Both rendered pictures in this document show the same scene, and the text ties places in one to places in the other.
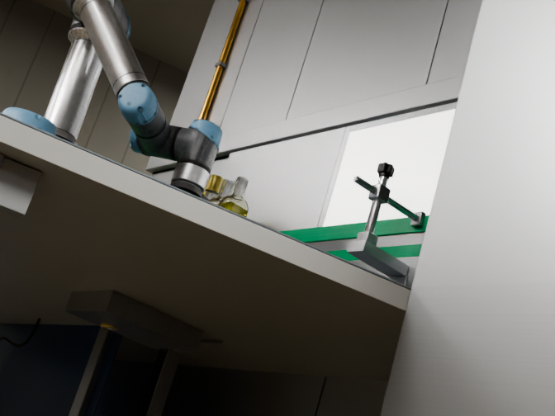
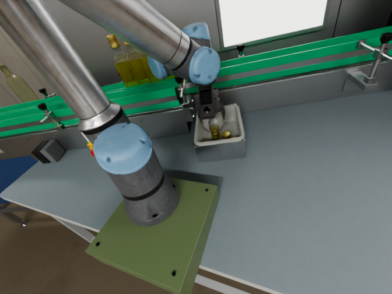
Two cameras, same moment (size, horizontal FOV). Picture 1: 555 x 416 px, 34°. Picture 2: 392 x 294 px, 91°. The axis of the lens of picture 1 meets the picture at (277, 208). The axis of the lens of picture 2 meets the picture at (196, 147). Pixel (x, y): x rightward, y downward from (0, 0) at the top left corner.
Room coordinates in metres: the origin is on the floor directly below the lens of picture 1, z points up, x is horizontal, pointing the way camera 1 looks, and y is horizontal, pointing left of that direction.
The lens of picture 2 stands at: (1.44, 0.66, 1.26)
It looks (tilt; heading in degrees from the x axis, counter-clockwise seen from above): 41 degrees down; 320
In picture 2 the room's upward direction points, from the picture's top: 17 degrees counter-clockwise
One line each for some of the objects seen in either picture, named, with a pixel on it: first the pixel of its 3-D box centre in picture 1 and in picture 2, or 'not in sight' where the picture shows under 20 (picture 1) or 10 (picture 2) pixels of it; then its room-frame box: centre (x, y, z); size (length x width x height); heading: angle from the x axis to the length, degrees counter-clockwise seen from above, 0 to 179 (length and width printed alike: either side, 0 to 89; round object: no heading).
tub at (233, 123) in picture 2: not in sight; (219, 130); (1.82, 0.21, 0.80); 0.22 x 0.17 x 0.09; 125
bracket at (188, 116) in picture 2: not in sight; (189, 108); (1.98, 0.18, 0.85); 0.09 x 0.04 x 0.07; 125
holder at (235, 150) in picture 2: not in sight; (219, 128); (1.84, 0.19, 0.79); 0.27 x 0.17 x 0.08; 125
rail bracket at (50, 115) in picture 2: not in sight; (48, 120); (2.43, 0.58, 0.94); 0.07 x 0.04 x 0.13; 125
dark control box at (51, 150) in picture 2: not in sight; (49, 151); (2.51, 0.66, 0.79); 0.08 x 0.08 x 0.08; 35
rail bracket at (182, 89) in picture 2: not in sight; (183, 89); (1.97, 0.19, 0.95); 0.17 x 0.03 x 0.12; 125
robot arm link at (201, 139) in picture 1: (199, 147); (197, 46); (1.85, 0.20, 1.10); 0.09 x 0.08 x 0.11; 74
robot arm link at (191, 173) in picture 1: (188, 180); not in sight; (1.85, 0.20, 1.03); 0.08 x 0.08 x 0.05
